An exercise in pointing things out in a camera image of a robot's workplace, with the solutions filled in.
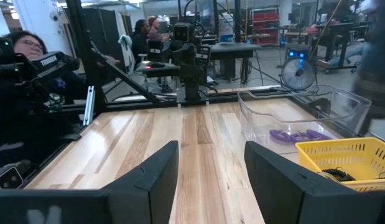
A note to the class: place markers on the device with blue lights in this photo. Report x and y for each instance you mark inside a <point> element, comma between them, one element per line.
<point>296,53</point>

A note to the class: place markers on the clear plastic bin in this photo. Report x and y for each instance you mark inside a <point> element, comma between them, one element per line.
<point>350,109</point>

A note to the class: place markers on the yellow plastic basket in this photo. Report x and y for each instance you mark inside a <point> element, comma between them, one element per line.
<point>335,155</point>

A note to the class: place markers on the red storage shelf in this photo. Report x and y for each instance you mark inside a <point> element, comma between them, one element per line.
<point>265,18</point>

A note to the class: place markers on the black floor fan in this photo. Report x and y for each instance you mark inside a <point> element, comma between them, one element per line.
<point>298,74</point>

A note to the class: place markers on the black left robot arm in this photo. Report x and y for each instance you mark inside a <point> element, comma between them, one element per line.
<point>192,74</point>

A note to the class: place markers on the person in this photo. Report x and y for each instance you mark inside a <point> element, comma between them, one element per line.
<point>27,46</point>
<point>139,40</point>
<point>378,62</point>
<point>350,53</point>
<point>155,25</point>

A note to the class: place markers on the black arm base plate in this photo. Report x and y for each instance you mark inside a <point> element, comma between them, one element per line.
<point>192,99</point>

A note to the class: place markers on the black workbench frame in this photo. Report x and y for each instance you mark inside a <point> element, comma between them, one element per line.
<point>341,29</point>

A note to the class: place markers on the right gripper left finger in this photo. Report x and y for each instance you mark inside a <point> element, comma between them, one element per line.
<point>148,193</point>

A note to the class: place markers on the small dark grey table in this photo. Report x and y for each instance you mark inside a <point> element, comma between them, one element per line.
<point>158,69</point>

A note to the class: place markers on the small table-level camera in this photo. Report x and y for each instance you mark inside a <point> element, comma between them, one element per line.
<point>8,178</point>

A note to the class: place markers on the silver aluminium extrusion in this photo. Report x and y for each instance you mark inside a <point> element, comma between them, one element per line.
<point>89,105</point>

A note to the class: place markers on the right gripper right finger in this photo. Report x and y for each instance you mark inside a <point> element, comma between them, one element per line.
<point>273,186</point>

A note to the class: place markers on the dark pedestal desk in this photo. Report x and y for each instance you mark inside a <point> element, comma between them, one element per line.
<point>232,49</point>

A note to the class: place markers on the dark room divider panel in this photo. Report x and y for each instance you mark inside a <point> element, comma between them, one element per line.
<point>108,31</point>

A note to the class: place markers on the light cloth over chair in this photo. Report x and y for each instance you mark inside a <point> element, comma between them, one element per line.
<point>125,42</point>

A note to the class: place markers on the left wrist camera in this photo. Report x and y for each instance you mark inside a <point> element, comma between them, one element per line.
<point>181,32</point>

